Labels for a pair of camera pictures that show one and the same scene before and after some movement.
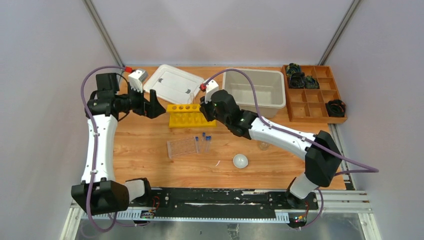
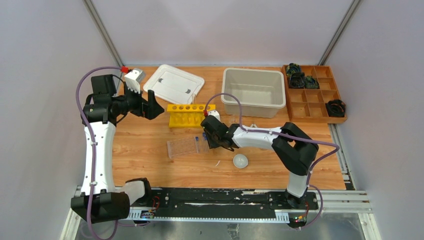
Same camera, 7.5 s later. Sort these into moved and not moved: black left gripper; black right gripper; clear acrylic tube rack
Moved: black right gripper
Not moved: black left gripper; clear acrylic tube rack
